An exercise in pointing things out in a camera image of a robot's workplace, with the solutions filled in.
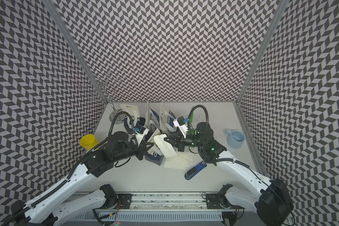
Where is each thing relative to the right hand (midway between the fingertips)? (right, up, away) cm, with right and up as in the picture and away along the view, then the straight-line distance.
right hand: (165, 142), depth 66 cm
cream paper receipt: (0, -3, +1) cm, 3 cm away
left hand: (-7, -3, +3) cm, 8 cm away
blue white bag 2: (-1, +11, +19) cm, 22 cm away
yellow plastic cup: (-45, -3, +13) cm, 47 cm away
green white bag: (+11, +6, -5) cm, 13 cm away
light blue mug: (+45, -3, +28) cm, 53 cm away
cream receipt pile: (+7, -17, +22) cm, 29 cm away
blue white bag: (-6, -7, +5) cm, 11 cm away
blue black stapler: (+16, -20, +15) cm, 29 cm away
